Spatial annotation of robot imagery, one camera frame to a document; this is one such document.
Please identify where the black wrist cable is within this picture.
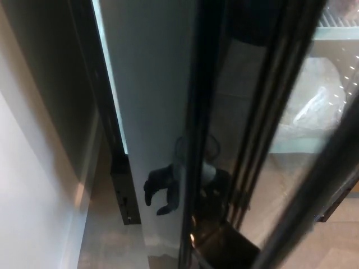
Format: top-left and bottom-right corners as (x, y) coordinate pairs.
(206, 133), (221, 161)

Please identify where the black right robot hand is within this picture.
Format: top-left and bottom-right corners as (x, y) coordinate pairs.
(143, 164), (234, 217)

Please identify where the glass refrigerator door black frame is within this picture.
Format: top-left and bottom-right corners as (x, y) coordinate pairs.
(98, 0), (320, 269)

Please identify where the clear plastic bag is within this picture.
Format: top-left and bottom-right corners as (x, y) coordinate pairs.
(279, 57), (348, 137)

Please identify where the black diagonal door bar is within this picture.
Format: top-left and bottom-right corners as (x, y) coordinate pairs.
(252, 89), (359, 269)

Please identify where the white wire refrigerator shelf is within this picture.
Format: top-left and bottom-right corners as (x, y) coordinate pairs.
(317, 7), (359, 29)

